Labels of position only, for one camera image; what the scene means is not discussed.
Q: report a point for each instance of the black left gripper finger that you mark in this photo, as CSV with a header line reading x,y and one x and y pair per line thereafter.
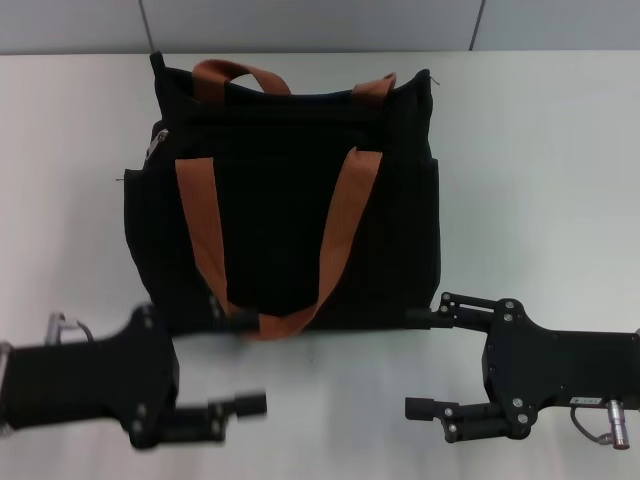
x,y
240,320
250,404

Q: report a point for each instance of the silver zipper pull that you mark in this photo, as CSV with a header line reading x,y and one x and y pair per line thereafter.
x,y
156,145

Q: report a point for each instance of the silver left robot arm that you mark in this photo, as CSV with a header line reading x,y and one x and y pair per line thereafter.
x,y
4,380

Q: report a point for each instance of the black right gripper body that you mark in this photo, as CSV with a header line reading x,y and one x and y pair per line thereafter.
x,y
565,365

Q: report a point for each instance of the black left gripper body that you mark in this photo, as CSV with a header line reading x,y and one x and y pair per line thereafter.
x,y
75,380

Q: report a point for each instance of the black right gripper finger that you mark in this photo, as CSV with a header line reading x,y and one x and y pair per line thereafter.
x,y
470,310
470,417

